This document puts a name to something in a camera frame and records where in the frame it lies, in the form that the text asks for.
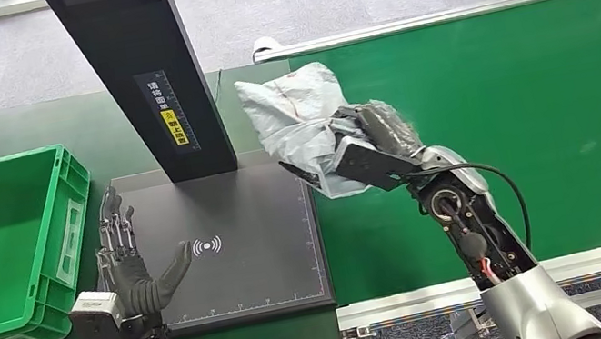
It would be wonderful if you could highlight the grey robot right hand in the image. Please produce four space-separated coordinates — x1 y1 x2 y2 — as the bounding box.
271 91 429 194

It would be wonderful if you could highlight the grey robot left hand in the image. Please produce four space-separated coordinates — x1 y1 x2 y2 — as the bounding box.
83 174 203 325

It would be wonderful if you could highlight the grey mailer bag red print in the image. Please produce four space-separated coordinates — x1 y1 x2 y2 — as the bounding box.
232 55 380 214

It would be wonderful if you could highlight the white conveyor roller end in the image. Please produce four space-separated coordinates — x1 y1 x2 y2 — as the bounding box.
249 34 286 65

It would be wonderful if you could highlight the green conveyor belt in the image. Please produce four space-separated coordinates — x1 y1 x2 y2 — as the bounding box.
284 0 601 309

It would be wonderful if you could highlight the clear crate label holder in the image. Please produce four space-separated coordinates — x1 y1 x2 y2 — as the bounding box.
42 197 97 291

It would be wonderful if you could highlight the black yellow column label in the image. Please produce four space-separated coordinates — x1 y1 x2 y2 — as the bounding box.
132 65 203 161

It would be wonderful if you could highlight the black scanner column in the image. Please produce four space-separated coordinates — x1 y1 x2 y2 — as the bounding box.
41 0 240 201

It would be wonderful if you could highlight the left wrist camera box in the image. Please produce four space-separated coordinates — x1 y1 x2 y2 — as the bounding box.
65 284 136 339

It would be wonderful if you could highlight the aluminium conveyor side rail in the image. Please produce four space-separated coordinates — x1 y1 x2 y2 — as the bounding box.
330 241 601 335
248 0 601 65

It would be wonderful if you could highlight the black scanner base plate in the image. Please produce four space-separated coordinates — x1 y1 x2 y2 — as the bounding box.
107 140 339 339

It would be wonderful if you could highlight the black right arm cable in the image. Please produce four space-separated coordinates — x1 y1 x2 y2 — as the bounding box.
404 153 535 269

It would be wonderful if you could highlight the thin black table cable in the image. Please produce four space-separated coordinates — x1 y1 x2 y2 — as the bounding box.
208 69 228 105

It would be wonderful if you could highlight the metal bracket under conveyor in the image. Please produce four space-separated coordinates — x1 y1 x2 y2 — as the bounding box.
426 302 497 339

